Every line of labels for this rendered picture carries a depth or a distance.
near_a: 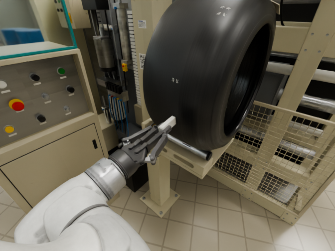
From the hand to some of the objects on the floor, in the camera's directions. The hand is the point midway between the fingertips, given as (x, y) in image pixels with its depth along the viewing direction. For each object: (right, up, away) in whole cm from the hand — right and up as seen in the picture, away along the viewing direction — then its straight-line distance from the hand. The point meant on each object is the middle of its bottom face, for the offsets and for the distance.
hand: (167, 125), depth 54 cm
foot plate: (-7, -67, +102) cm, 122 cm away
